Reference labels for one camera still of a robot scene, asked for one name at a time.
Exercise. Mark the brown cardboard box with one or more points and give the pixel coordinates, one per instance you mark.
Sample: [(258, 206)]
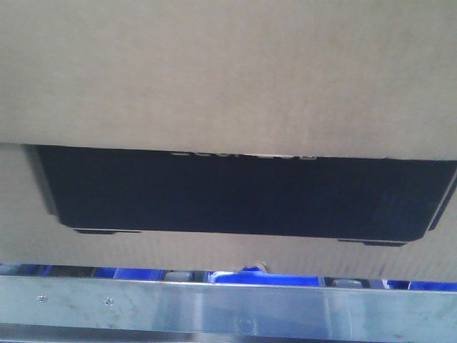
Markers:
[(285, 78)]

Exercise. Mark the metal shelf front beam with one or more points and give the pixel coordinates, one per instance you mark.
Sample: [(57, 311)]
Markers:
[(68, 309)]

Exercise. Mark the lower blue plastic bin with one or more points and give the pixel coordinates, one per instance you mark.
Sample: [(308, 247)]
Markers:
[(254, 275)]

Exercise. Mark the left white roller track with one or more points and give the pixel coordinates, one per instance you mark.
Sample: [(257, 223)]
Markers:
[(178, 276)]

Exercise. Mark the white roller track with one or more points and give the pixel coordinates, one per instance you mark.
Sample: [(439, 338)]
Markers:
[(178, 276), (347, 283)]

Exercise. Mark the right white roller track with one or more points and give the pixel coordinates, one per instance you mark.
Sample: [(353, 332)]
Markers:
[(347, 283)]

